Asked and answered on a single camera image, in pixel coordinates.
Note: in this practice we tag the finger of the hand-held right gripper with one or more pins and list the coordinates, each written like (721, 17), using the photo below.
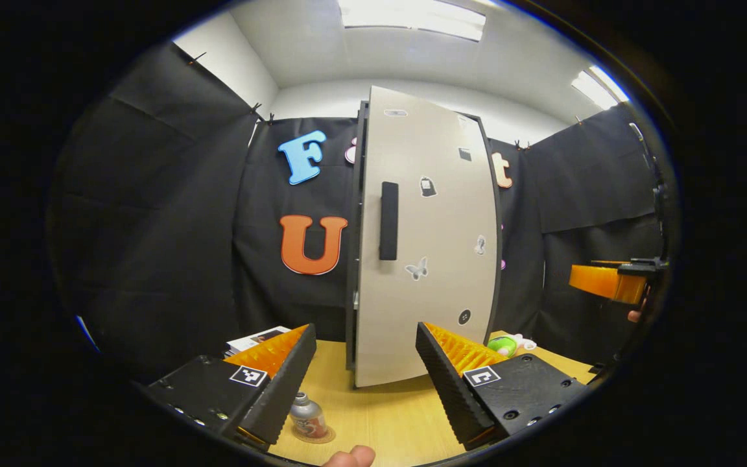
(600, 280)

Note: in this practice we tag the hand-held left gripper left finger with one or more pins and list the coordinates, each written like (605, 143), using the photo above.
(283, 389)

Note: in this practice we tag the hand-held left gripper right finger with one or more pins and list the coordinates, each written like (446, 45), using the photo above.
(451, 389)

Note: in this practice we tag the silver aluminium bottle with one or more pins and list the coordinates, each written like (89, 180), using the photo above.
(305, 412)

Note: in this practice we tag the round brown coaster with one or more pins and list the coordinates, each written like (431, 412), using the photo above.
(329, 436)

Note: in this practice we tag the beige cabinet door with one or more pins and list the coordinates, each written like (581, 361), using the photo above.
(438, 292)

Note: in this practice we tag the grey cabinet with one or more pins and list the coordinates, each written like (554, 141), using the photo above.
(352, 259)

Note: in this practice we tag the white book with photo cover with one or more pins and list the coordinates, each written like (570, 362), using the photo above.
(250, 340)

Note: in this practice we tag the green plush toy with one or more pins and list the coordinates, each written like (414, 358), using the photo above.
(503, 346)

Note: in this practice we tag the small ceiling light panel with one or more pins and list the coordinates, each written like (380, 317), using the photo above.
(597, 87)

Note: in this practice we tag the black backdrop cloth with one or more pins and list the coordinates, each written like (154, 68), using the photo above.
(172, 259)

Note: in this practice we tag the long ceiling light panel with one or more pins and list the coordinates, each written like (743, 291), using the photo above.
(412, 19)

